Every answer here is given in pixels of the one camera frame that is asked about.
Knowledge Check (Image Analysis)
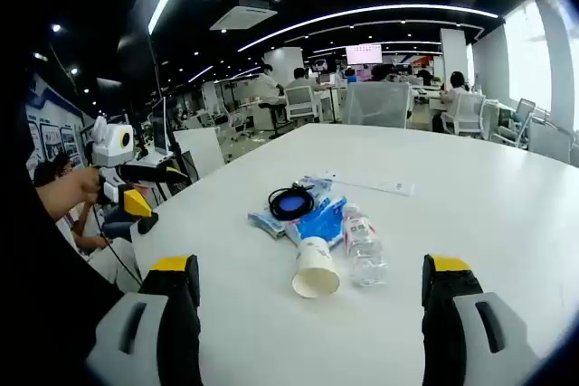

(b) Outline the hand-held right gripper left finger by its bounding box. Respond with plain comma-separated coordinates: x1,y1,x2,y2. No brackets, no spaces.
85,253,204,386

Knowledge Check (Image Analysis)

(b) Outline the person's dark clothing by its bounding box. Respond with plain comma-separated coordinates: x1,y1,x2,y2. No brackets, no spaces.
17,204,146,386

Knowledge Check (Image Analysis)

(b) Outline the clear plastic water bottle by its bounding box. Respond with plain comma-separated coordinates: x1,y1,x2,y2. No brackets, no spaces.
341,203,390,288

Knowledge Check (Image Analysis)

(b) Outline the grey mesh chair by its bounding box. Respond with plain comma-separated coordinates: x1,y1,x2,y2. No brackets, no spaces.
342,81,413,130

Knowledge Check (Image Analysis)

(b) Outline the grey office chair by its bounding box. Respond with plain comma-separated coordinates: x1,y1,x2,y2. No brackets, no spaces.
497,99,536,147

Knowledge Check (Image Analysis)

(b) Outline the ceiling air conditioner vent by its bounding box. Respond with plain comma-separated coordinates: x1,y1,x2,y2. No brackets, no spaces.
209,0,278,33

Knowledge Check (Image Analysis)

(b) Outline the blue plastic pouch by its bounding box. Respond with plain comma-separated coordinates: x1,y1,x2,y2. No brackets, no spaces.
247,174,338,240

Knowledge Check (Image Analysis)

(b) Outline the computer monitor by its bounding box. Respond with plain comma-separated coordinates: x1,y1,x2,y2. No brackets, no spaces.
151,99,172,155

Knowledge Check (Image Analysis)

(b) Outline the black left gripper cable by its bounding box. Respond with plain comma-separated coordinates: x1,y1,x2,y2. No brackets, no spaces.
90,202,144,287

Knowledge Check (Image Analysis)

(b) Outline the wall poster panel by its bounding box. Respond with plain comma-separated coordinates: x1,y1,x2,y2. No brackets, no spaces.
24,73,87,179

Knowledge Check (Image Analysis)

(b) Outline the black device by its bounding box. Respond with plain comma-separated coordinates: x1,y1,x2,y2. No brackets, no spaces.
137,212,159,236

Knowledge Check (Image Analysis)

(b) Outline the blue tissue pack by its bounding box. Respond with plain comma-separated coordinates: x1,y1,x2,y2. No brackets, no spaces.
283,196,349,250

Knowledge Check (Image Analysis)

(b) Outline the blue round pad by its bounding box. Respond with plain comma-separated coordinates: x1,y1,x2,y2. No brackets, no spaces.
276,193,311,215

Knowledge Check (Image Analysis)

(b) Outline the curved ceiling light strip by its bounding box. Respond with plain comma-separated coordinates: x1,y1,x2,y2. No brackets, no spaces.
237,4,498,52

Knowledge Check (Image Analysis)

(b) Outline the white table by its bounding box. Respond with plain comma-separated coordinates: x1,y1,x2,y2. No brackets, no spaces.
130,122,579,386

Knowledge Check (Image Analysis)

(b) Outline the large wall display screen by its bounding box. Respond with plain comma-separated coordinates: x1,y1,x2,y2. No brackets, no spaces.
346,43,384,66

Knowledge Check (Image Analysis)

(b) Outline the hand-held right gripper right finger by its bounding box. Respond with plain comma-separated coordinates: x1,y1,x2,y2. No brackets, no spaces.
421,253,542,386

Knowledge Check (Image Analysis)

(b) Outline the large window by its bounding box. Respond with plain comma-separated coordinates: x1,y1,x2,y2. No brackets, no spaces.
567,10,579,134
504,0,553,111

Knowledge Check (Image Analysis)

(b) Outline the white paper strip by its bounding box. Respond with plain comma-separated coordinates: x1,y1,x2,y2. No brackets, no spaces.
311,167,416,197

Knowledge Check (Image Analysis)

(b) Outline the white paper cup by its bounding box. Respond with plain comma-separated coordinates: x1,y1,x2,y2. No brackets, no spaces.
291,236,340,299

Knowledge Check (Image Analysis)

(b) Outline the person's left hand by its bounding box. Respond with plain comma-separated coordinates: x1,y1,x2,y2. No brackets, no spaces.
56,166,103,218

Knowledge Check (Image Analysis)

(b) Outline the white office chair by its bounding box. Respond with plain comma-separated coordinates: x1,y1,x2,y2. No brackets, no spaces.
284,86,320,123
445,94,486,137

